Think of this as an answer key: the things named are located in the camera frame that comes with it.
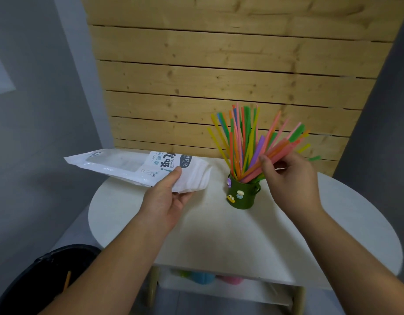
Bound person's right hand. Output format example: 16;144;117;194
259;152;323;222

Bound person's left hand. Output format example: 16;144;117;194
138;167;194;234

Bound small bundle of colourful straws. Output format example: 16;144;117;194
240;111;321;184

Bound white plastic straw bag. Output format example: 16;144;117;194
64;148;213;194

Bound person's right forearm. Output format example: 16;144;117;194
289;206;404;315

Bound person's left forearm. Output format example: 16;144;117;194
39;211;177;315

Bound green cup with stickers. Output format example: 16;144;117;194
226;174;262;210

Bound large bunch of colourful straws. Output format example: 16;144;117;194
207;102;265;181

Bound blue plastic cup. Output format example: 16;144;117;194
191;271;216;285

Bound wooden table leg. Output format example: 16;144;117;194
292;287;306;315
146;266;160;307

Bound wooden slat panel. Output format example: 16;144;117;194
80;0;404;177

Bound pink plastic cup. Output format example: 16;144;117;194
218;275;244;286

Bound white table shelf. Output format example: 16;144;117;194
159;268;294;309

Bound black trash bin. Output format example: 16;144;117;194
0;244;102;315

